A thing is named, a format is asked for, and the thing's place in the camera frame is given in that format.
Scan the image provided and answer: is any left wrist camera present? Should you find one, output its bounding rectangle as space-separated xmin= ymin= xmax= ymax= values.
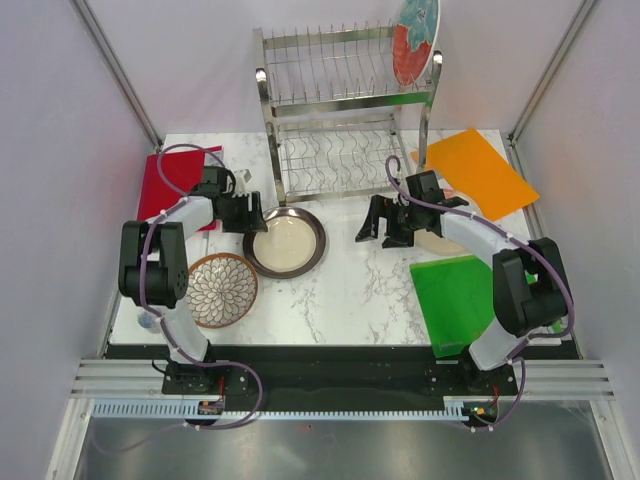
xmin=233 ymin=169 xmax=252 ymax=195

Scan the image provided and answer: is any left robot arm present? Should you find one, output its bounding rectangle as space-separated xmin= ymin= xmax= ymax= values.
xmin=118 ymin=166 xmax=267 ymax=393

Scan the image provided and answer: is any aluminium frame post right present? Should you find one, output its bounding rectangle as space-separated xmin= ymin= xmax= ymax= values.
xmin=507 ymin=0 xmax=599 ymax=148

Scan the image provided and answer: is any aluminium frame post left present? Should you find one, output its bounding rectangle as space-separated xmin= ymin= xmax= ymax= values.
xmin=69 ymin=0 xmax=163 ymax=151

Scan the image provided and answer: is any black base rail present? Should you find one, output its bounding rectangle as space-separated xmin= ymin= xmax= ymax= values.
xmin=162 ymin=346 xmax=517 ymax=409

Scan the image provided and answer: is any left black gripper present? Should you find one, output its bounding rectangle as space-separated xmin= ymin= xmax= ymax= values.
xmin=218 ymin=192 xmax=267 ymax=235

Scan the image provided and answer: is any stainless steel dish rack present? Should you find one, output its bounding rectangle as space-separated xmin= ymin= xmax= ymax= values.
xmin=252 ymin=25 xmax=443 ymax=206

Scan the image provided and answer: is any brown rimmed cream plate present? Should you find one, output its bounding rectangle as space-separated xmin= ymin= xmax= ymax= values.
xmin=242 ymin=206 xmax=327 ymax=279

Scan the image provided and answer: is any green folder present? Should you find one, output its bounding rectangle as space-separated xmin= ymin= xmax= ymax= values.
xmin=409 ymin=254 xmax=564 ymax=359

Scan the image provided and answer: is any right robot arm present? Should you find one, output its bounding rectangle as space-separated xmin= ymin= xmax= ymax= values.
xmin=355 ymin=171 xmax=575 ymax=394

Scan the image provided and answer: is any pink and cream plate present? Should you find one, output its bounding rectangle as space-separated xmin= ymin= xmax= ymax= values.
xmin=415 ymin=188 xmax=476 ymax=257

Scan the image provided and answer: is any white cable duct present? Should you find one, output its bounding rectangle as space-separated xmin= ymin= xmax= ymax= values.
xmin=91 ymin=397 xmax=471 ymax=421

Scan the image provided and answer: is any white petal pattern plate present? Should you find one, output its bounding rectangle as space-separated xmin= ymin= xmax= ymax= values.
xmin=186 ymin=253 xmax=258 ymax=329

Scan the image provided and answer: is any orange folder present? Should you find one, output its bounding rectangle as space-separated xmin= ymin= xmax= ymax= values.
xmin=424 ymin=129 xmax=540 ymax=222

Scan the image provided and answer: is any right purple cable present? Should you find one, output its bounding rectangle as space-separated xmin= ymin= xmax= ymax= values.
xmin=385 ymin=155 xmax=576 ymax=434

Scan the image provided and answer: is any aluminium frame post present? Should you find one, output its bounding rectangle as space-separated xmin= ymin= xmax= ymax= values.
xmin=507 ymin=0 xmax=599 ymax=148
xmin=69 ymin=0 xmax=163 ymax=151

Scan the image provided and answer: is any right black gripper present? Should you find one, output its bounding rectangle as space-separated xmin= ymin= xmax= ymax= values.
xmin=355 ymin=194 xmax=422 ymax=249

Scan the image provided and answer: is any red and blue floral plate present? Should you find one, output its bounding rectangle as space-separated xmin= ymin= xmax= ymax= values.
xmin=392 ymin=0 xmax=441 ymax=87

